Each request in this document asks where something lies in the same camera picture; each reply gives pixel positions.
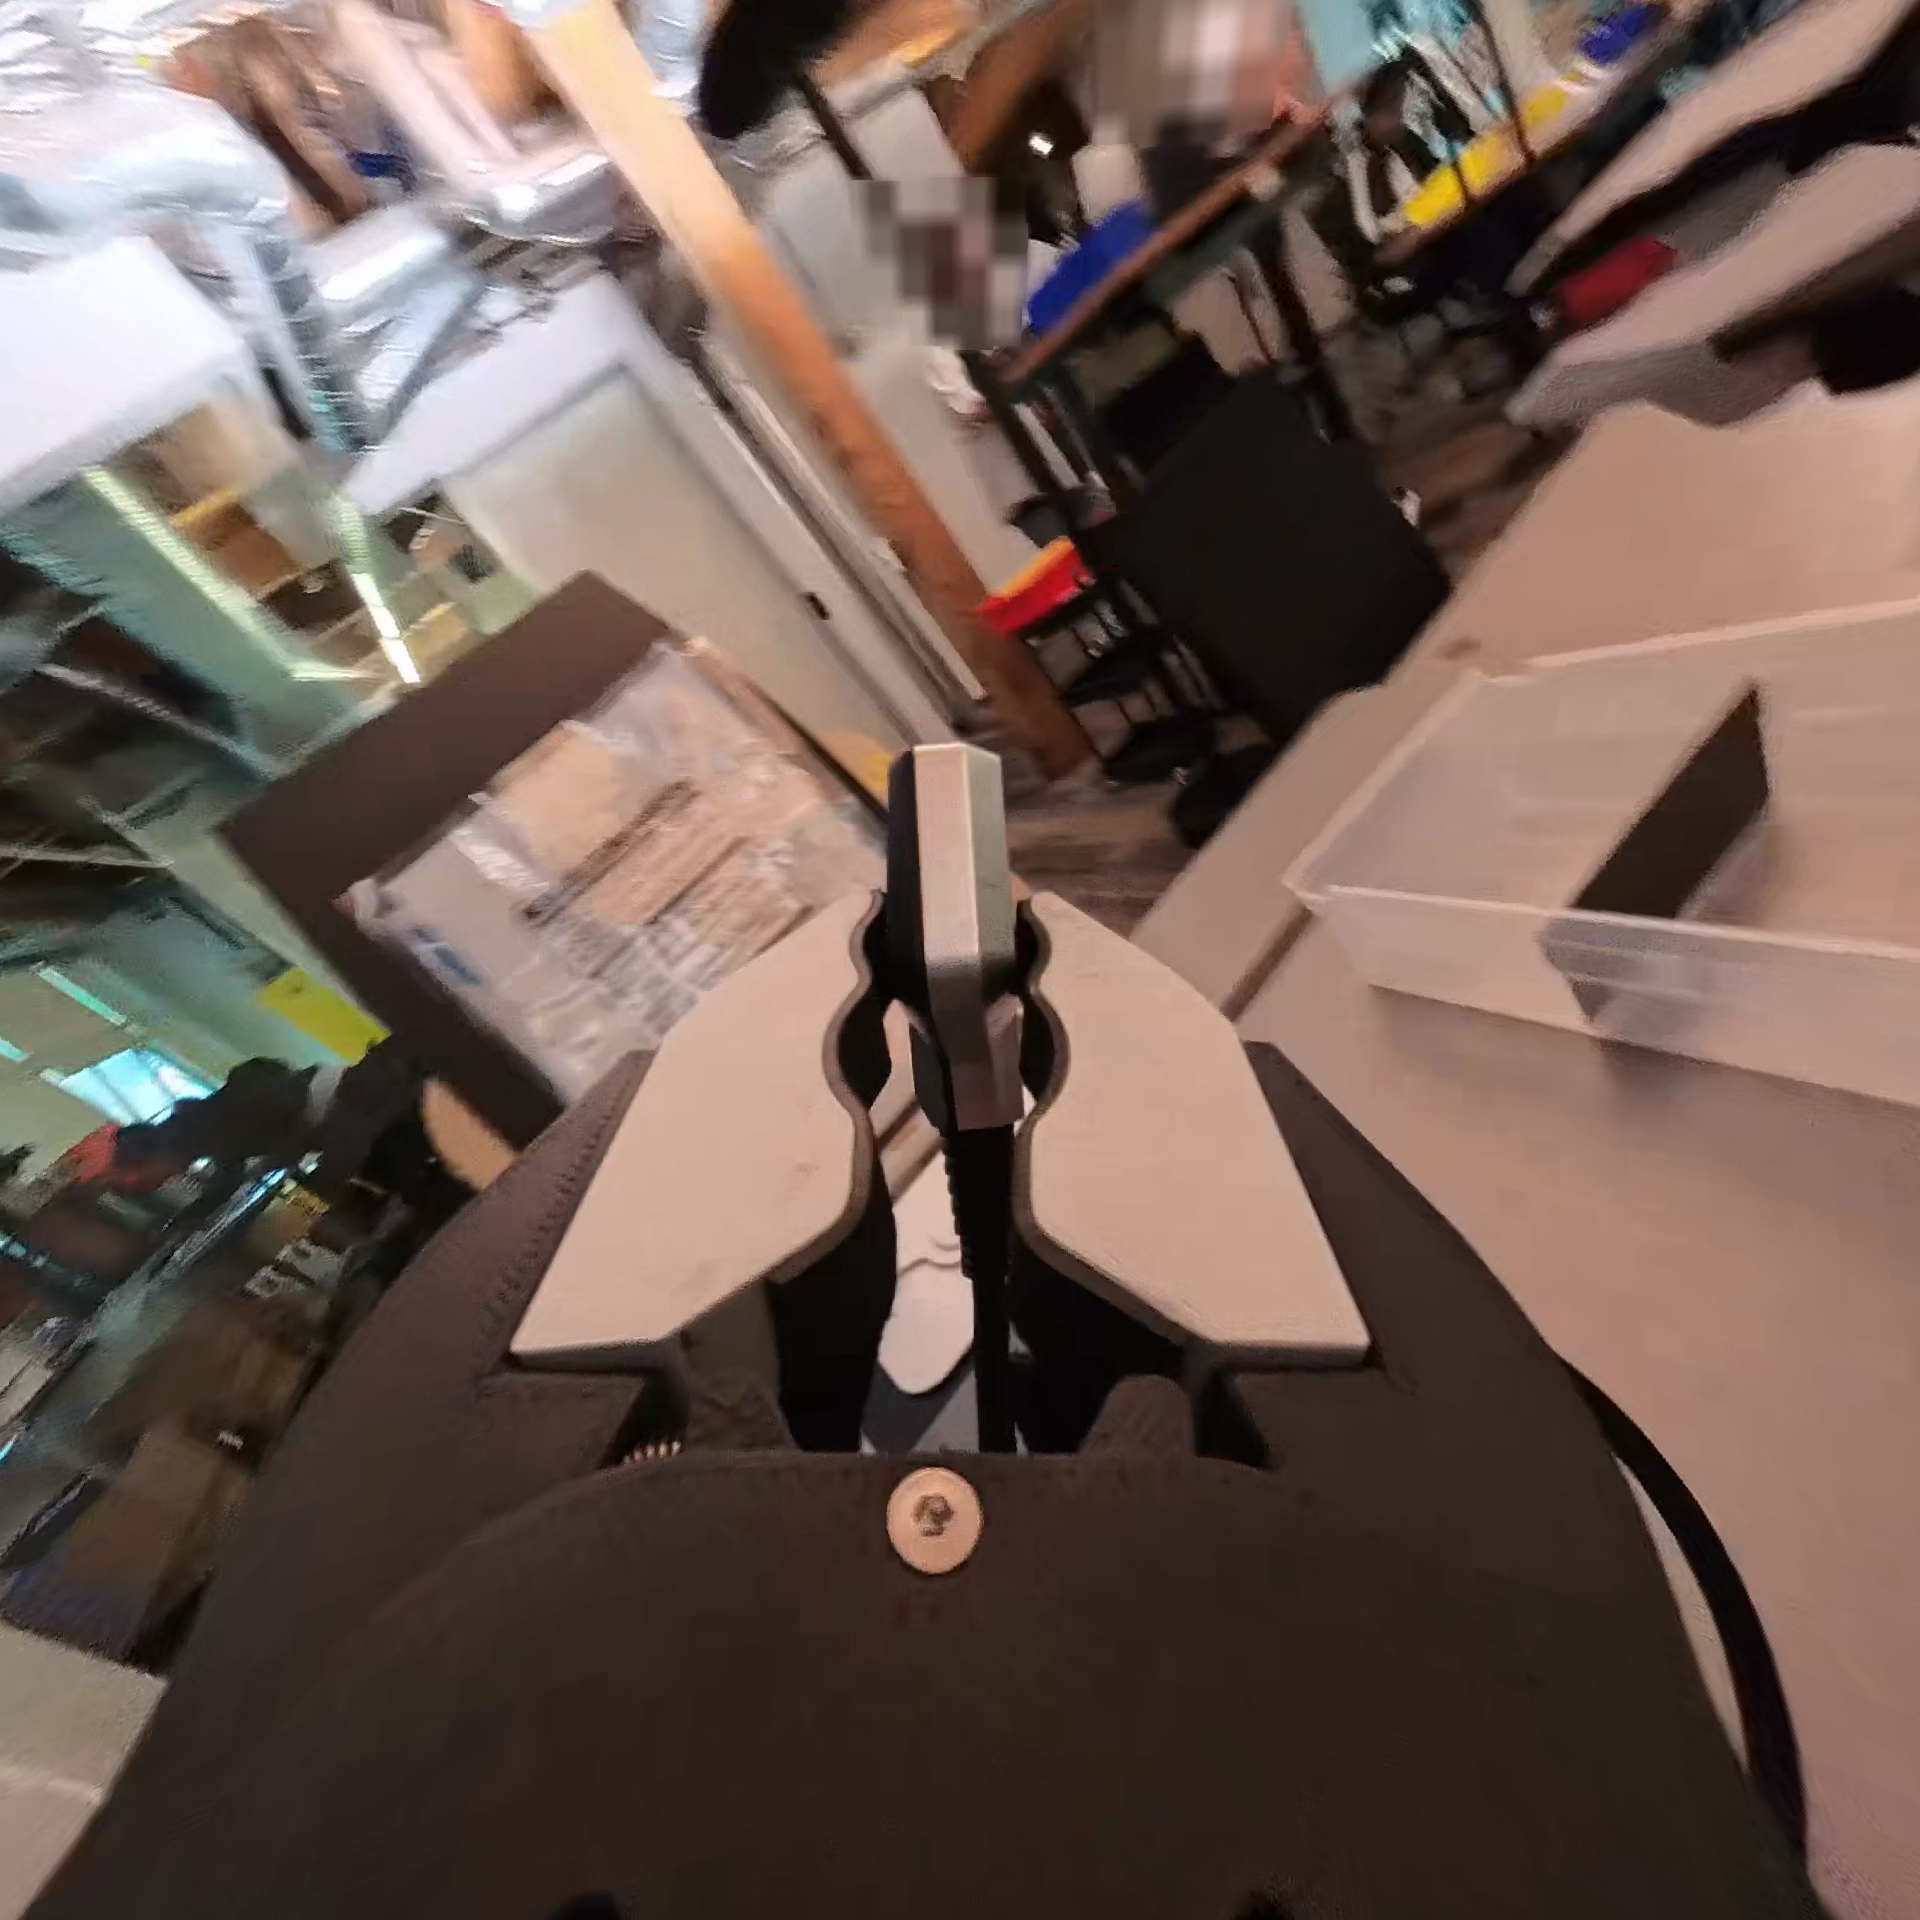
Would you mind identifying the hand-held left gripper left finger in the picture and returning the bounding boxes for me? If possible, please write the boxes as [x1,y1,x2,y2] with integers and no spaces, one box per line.
[510,889,903,1450]

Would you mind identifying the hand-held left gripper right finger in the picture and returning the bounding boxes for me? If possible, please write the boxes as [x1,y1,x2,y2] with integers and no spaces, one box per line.
[1012,897,1373,1426]

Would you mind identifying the black pigtail cable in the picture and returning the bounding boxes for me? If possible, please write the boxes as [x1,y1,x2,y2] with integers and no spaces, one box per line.
[938,1118,1809,1854]

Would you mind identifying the clear plastic bin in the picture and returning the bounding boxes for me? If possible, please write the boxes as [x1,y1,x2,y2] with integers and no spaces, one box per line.
[1283,600,1920,1116]

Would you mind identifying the instruction sheet in plastic sleeve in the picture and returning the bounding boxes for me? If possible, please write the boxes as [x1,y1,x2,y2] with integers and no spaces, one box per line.
[342,645,890,1057]

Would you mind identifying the sign stand with white base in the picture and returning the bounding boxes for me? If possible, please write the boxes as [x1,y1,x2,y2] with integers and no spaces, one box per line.
[218,569,1051,1404]

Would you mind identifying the black bin divider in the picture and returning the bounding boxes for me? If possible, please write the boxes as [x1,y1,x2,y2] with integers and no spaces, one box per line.
[1543,688,1777,1033]

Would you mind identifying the red plastic tray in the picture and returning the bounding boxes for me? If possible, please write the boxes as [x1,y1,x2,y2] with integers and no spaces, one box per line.
[975,539,1100,643]

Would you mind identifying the black office chair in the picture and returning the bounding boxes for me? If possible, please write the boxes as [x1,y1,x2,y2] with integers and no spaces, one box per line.
[1110,376,1452,741]

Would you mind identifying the frosted glass door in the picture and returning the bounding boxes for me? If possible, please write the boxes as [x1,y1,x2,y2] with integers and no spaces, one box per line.
[435,356,980,741]

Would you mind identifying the tall black desk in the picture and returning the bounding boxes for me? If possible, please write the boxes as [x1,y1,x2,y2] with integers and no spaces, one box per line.
[961,105,1359,506]

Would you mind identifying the blue plastic bin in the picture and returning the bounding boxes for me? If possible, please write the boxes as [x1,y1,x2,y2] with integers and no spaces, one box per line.
[1026,211,1162,337]

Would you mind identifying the red storage bin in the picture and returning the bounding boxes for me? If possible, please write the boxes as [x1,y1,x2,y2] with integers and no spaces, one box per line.
[1553,241,1678,328]

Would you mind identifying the black wire cart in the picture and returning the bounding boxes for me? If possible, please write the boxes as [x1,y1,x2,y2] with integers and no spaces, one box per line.
[1006,496,1220,785]

